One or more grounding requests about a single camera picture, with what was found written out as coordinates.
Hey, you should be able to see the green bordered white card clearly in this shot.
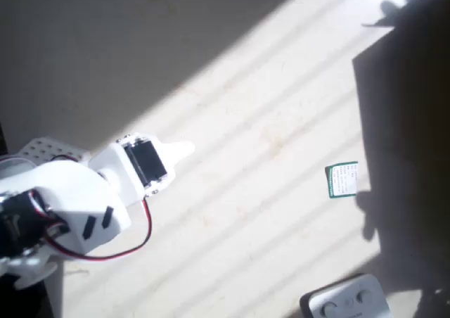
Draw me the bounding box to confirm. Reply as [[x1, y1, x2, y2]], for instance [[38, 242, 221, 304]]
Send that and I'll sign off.
[[325, 161, 359, 199]]

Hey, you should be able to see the white device with round knobs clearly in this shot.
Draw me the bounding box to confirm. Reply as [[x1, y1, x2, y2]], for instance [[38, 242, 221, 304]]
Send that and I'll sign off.
[[299, 274, 393, 318]]

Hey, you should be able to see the red black white servo cable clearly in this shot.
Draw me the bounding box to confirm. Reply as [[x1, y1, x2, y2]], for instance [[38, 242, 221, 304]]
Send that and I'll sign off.
[[49, 153, 80, 163], [30, 191, 154, 262]]

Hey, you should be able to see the white perforated base plate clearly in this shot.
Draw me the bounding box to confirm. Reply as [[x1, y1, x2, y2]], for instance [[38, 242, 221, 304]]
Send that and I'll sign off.
[[15, 136, 91, 164]]

